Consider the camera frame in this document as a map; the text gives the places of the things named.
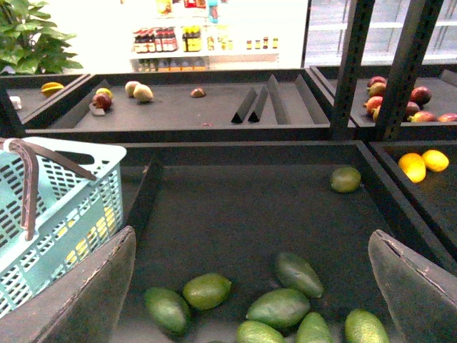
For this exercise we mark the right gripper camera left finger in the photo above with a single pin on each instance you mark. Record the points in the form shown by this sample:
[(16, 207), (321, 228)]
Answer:
[(82, 306)]

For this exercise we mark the brown basket handle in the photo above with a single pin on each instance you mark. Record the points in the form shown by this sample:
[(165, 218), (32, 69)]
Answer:
[(28, 153)]

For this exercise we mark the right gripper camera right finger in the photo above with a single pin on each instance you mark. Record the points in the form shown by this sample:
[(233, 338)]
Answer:
[(420, 295)]

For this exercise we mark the black display tray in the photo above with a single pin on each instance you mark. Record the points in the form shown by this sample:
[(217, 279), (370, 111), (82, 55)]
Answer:
[(231, 208)]

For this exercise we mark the green plant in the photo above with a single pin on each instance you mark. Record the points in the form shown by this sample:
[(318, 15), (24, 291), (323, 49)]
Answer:
[(31, 44)]

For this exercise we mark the yellow lemon far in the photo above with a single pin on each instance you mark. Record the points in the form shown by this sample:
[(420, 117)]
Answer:
[(413, 166)]

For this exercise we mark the light teal plastic basket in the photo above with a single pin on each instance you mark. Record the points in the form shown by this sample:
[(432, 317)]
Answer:
[(74, 216)]

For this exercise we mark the green lime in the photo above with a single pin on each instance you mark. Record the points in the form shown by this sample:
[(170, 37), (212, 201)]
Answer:
[(345, 179)]

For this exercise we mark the green mango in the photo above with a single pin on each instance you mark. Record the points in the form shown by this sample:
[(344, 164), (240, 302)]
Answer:
[(280, 308)]

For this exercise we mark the yellow lemon middle left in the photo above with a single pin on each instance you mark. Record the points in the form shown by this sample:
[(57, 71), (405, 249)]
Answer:
[(435, 160)]

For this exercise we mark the yellow lemon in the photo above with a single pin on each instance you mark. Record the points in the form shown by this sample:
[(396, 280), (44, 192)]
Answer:
[(435, 160), (413, 166)]

